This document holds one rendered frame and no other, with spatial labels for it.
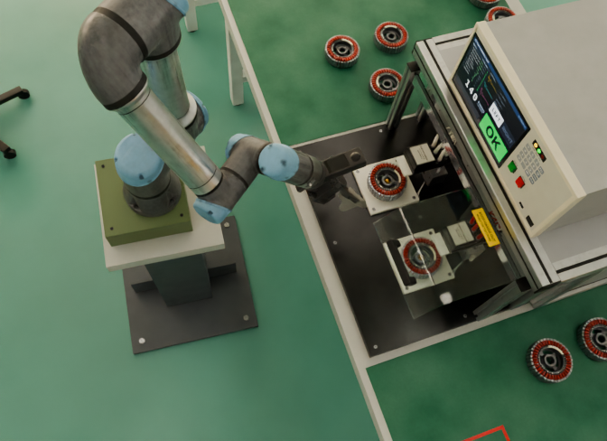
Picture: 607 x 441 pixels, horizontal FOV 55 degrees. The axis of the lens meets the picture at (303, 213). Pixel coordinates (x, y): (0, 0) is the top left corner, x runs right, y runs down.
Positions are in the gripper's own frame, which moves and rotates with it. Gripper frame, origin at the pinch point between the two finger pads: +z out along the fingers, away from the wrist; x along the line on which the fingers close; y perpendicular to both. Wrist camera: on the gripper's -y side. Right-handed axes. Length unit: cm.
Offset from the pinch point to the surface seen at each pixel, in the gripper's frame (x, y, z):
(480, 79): -0.1, -39.3, -7.2
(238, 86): -96, 48, 57
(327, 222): 1.3, 15.7, 7.8
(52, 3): -183, 105, 26
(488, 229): 27.5, -22.3, 1.9
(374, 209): 2.8, 4.2, 15.6
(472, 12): -54, -46, 58
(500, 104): 8.1, -40.0, -8.8
